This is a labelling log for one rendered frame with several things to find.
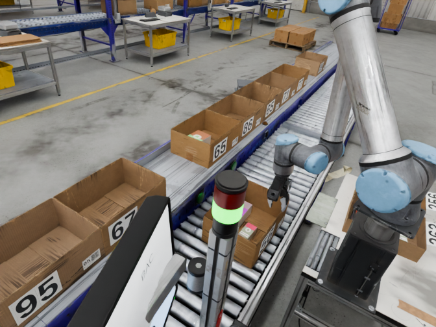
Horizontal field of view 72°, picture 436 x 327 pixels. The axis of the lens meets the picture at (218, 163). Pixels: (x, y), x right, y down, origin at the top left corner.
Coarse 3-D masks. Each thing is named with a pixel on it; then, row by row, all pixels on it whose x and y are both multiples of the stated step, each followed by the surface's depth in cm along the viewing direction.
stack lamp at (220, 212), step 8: (216, 192) 45; (216, 200) 46; (224, 200) 45; (232, 200) 45; (240, 200) 45; (216, 208) 47; (224, 208) 46; (232, 208) 46; (240, 208) 46; (216, 216) 47; (224, 216) 46; (232, 216) 47; (240, 216) 48
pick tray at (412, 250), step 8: (352, 200) 173; (352, 208) 181; (344, 224) 164; (424, 224) 162; (424, 232) 158; (400, 240) 151; (408, 240) 163; (416, 240) 164; (424, 240) 153; (400, 248) 153; (408, 248) 151; (416, 248) 149; (424, 248) 149; (408, 256) 153; (416, 256) 151
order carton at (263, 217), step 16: (256, 192) 169; (256, 208) 173; (272, 208) 167; (208, 224) 143; (256, 224) 162; (272, 224) 143; (240, 240) 135; (256, 240) 154; (240, 256) 140; (256, 256) 139
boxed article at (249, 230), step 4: (248, 224) 156; (252, 224) 156; (244, 228) 154; (248, 228) 154; (252, 228) 154; (256, 228) 155; (240, 232) 151; (244, 232) 151; (248, 232) 152; (252, 232) 152; (244, 236) 149; (248, 236) 150; (252, 236) 155
